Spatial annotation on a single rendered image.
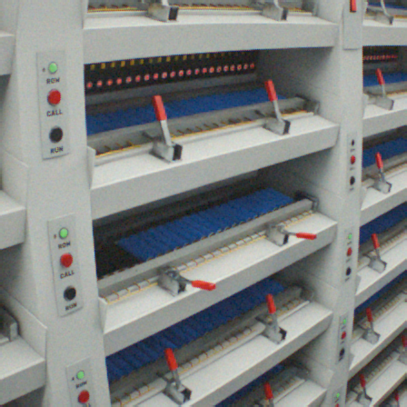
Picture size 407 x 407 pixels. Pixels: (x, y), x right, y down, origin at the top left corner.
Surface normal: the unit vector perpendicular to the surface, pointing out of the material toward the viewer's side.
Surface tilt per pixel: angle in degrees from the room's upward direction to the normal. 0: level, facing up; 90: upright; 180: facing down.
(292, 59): 90
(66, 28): 90
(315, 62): 90
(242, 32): 106
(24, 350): 16
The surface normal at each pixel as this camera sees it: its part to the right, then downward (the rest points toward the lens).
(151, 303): 0.18, -0.88
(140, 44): 0.73, 0.42
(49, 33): 0.76, 0.16
